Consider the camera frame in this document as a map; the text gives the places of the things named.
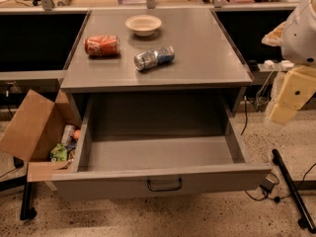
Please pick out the black floor stand leg left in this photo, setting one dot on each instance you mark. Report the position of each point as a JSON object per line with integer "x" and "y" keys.
{"x": 28, "y": 212}

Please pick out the grey drawer cabinet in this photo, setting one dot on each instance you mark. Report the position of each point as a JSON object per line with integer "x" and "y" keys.
{"x": 206, "y": 65}

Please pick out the black power adapter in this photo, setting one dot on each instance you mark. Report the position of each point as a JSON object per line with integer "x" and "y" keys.
{"x": 267, "y": 185}

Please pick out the orange fruit in box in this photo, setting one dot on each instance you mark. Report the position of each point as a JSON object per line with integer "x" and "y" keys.
{"x": 76, "y": 134}

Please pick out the silver can in box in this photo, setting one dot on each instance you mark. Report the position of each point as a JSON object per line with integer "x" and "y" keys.
{"x": 67, "y": 134}

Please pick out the green snack bag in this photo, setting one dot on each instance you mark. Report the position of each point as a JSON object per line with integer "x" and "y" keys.
{"x": 58, "y": 153}

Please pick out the crushed orange soda can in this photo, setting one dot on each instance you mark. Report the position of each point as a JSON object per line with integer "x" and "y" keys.
{"x": 104, "y": 45}

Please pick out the white power strip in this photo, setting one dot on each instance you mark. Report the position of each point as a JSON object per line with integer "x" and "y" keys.
{"x": 284, "y": 64}

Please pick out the brown cardboard box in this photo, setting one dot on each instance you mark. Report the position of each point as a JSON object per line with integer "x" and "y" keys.
{"x": 35, "y": 129}

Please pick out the grey top drawer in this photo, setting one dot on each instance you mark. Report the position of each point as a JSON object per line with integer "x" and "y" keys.
{"x": 116, "y": 155}

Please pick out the white paper bowl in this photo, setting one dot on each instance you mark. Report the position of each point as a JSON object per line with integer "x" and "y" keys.
{"x": 143, "y": 25}

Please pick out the silver blue soda can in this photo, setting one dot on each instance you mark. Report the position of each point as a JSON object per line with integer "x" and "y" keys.
{"x": 154, "y": 57}

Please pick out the black floor stand bar right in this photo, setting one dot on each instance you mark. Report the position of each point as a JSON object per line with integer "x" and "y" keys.
{"x": 305, "y": 221}

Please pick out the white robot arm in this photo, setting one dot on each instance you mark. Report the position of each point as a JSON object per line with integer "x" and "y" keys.
{"x": 297, "y": 39}

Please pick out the padded gripper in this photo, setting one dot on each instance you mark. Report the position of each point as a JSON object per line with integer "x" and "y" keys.
{"x": 300, "y": 39}

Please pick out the black top drawer handle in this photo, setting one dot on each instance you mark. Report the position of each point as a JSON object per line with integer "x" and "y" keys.
{"x": 164, "y": 186}

